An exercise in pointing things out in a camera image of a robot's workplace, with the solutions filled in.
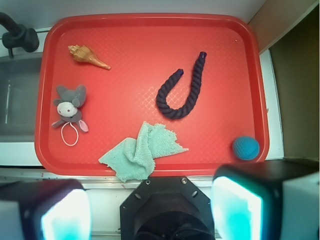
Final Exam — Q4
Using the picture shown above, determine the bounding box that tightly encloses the red plastic tray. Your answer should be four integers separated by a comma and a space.
35, 13, 269, 177

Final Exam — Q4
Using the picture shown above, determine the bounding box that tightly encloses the mint green cloth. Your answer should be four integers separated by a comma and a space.
99, 122, 189, 182

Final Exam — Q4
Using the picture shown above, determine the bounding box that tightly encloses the steel sink basin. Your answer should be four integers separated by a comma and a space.
0, 53, 42, 143

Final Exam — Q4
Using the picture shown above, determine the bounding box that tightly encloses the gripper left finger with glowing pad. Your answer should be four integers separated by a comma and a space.
0, 179, 93, 240

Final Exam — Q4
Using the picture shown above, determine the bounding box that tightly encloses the grey plush mouse toy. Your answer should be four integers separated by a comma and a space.
51, 84, 89, 147

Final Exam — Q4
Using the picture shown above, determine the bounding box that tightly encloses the tan spiral conch shell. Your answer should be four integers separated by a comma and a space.
67, 45, 111, 71

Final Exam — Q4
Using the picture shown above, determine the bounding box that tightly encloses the dark purple twisted rope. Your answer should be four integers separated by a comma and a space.
156, 51, 208, 121

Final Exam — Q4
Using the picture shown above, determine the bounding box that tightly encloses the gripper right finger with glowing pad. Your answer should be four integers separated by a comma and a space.
210, 159, 320, 240

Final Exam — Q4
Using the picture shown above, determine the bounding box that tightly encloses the black faucet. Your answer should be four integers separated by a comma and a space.
0, 12, 40, 59

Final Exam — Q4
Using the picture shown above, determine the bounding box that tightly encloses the blue crochet ball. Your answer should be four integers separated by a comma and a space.
232, 136, 260, 161

